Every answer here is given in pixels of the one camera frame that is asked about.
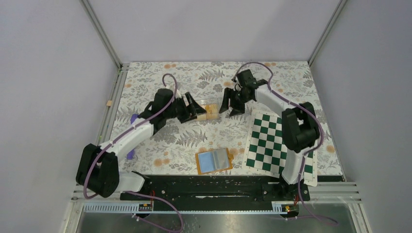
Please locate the aluminium frame rails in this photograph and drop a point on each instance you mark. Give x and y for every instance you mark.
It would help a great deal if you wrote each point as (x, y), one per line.
(334, 192)

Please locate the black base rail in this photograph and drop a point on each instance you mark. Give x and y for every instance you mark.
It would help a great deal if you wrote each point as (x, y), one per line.
(220, 193)

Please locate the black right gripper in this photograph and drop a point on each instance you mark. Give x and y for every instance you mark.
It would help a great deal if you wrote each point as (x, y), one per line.
(237, 109)

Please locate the floral patterned table mat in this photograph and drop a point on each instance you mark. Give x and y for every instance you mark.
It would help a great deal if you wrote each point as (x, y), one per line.
(172, 150)

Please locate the orange leather card holder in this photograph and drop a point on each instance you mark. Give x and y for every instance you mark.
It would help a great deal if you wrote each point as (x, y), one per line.
(222, 160)

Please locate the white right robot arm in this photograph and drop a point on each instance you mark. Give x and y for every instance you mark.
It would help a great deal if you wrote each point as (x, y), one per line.
(301, 130)

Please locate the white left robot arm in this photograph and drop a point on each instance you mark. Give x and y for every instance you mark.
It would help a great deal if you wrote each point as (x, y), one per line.
(98, 169)

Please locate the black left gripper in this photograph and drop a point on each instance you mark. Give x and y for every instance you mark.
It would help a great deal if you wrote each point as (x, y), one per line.
(190, 111)

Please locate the clear box of orange blocks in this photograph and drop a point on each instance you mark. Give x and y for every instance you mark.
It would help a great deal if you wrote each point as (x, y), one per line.
(212, 107)

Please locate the green white chessboard mat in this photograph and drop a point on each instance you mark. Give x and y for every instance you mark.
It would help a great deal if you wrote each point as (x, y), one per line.
(265, 152)

